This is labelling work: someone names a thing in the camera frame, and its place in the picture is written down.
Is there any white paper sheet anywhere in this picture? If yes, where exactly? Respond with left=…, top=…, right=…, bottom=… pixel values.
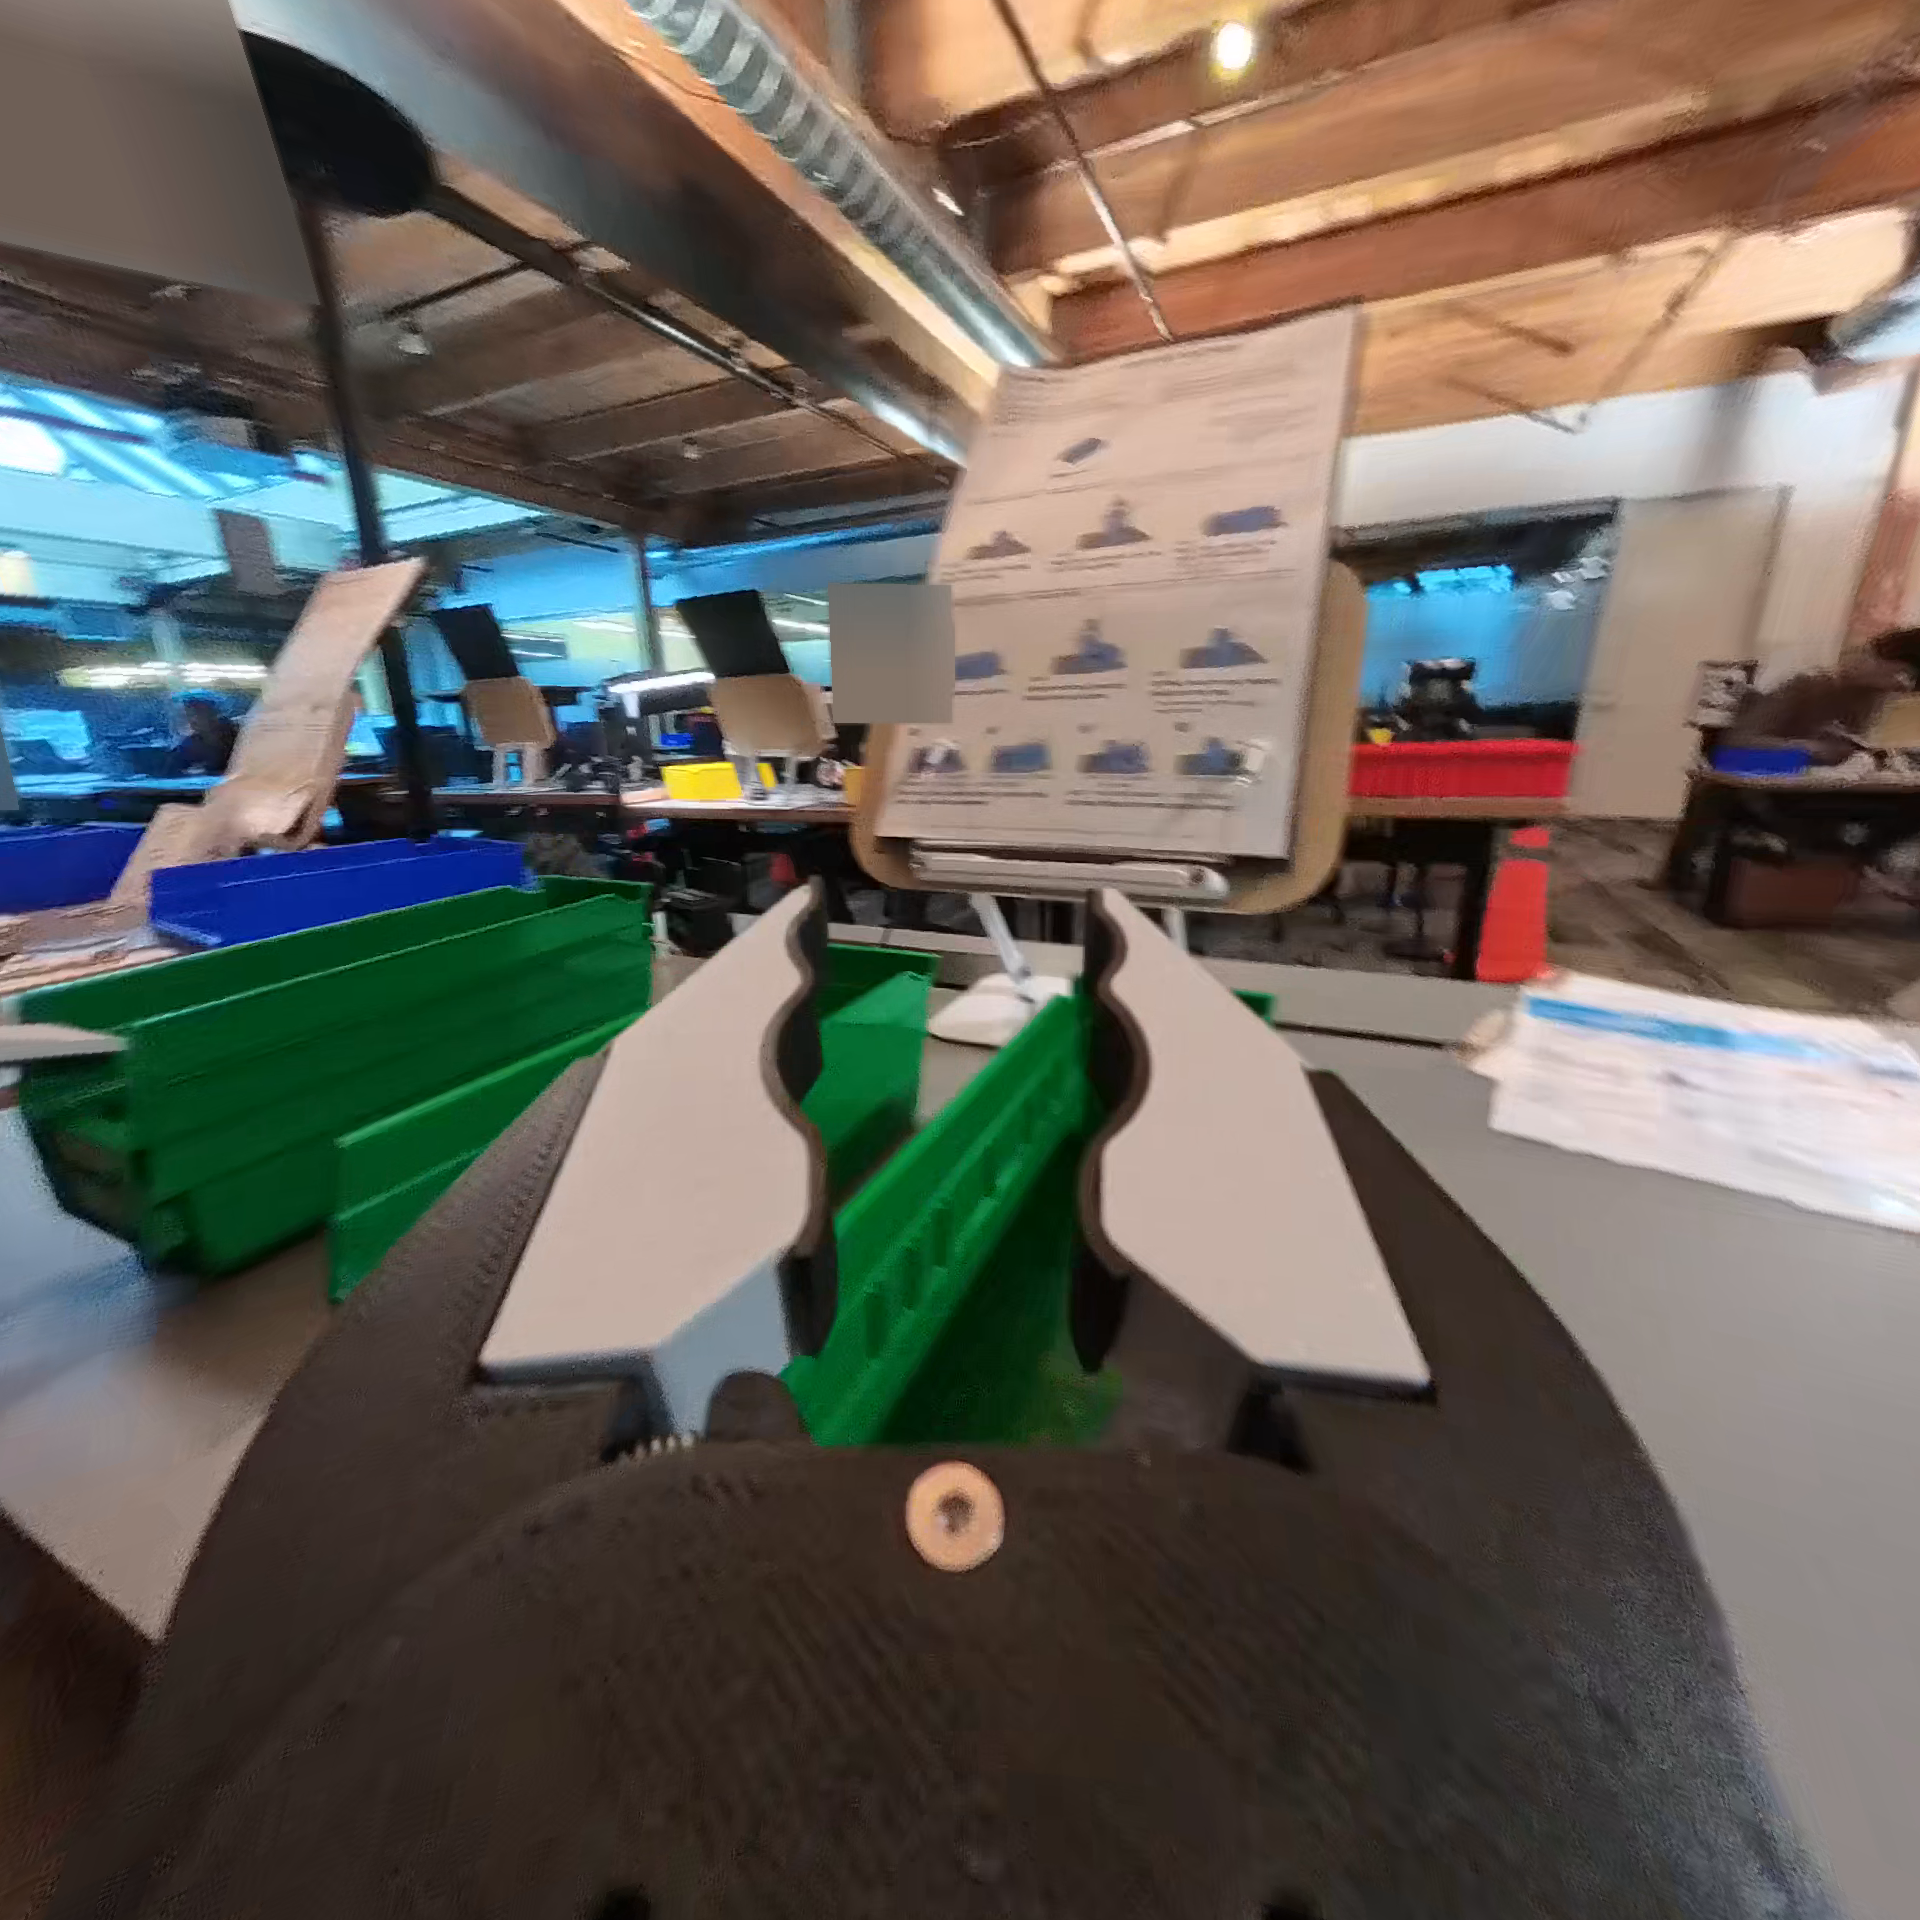
left=1464, top=972, right=1920, bottom=1237

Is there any plain blue bin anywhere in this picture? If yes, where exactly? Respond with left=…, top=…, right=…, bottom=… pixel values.
left=0, top=822, right=146, bottom=914

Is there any wooden stand with black panel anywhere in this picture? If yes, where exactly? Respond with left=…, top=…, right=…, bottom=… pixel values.
left=433, top=604, right=561, bottom=787
left=675, top=590, right=837, bottom=805

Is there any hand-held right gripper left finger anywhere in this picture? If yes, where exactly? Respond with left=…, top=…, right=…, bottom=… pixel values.
left=477, top=882, right=840, bottom=1439

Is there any blue bin with tag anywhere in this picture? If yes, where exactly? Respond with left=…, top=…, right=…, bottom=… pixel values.
left=150, top=835, right=530, bottom=950

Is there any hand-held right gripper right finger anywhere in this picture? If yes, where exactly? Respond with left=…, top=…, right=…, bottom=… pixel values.
left=1067, top=886, right=1433, bottom=1426

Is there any long wooden table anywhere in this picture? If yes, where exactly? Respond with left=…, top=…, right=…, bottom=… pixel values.
left=622, top=785, right=1574, bottom=977

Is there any printed instruction sheet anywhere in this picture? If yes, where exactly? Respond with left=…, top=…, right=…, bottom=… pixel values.
left=873, top=306, right=1365, bottom=863

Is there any black support pole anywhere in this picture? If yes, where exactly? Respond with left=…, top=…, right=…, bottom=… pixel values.
left=241, top=29, right=441, bottom=839

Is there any red bin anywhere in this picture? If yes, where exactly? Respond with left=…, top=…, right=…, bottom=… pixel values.
left=1346, top=737, right=1577, bottom=806

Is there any pile of wooden puzzle pieces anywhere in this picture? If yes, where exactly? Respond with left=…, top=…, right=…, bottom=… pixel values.
left=0, top=895, right=184, bottom=973

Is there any beige instruction sheet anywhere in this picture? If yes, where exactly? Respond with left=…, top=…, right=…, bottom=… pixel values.
left=224, top=555, right=433, bottom=855

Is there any silver ventilation duct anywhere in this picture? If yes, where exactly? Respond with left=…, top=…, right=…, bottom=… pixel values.
left=627, top=0, right=1056, bottom=374

